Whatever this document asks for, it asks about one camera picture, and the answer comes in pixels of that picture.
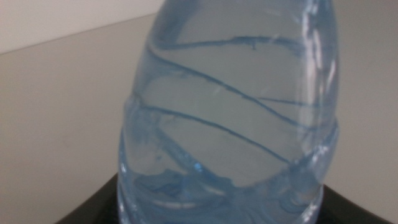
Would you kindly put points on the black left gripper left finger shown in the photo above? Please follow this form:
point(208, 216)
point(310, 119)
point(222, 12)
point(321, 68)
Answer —
point(99, 208)

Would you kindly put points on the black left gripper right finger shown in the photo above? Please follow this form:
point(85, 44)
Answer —
point(345, 211)

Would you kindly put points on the clear water bottle blue cap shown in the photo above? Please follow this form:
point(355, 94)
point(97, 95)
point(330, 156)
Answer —
point(230, 124)

